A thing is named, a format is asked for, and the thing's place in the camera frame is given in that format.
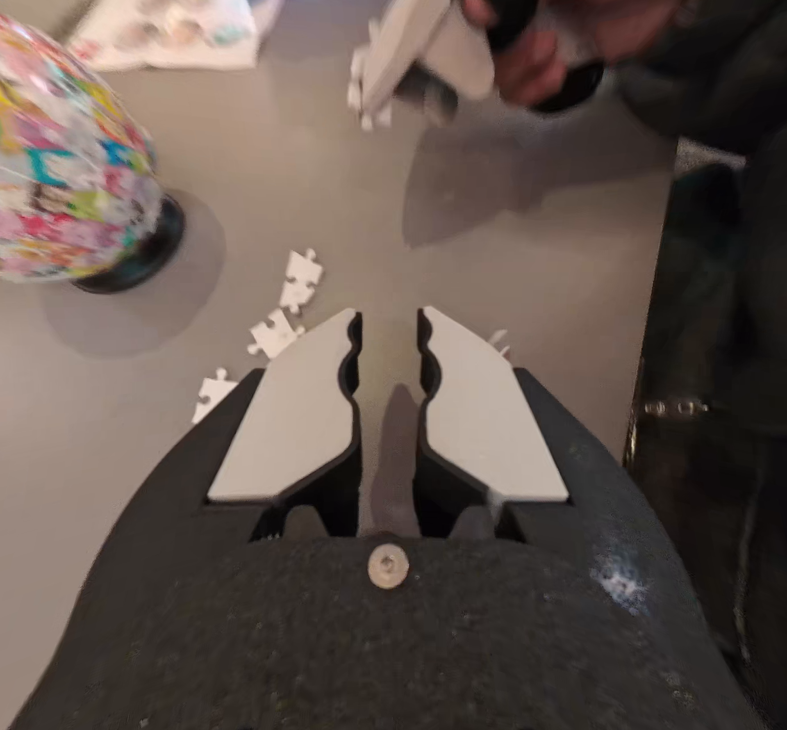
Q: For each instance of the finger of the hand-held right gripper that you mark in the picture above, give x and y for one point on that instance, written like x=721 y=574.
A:
x=406 y=41
x=458 y=66

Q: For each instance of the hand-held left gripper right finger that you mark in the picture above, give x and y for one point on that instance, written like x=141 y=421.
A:
x=492 y=435

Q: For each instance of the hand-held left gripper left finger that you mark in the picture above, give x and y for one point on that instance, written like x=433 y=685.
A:
x=285 y=435

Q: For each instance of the colourful puzzle ball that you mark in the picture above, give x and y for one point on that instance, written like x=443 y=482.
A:
x=62 y=164

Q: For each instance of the row of white puzzle pieces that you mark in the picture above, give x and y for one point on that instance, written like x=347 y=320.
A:
x=299 y=277

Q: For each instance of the black ball stand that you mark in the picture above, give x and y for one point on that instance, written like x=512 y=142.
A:
x=154 y=250

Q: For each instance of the white puzzle leaflet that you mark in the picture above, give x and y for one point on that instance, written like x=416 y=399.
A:
x=160 y=23

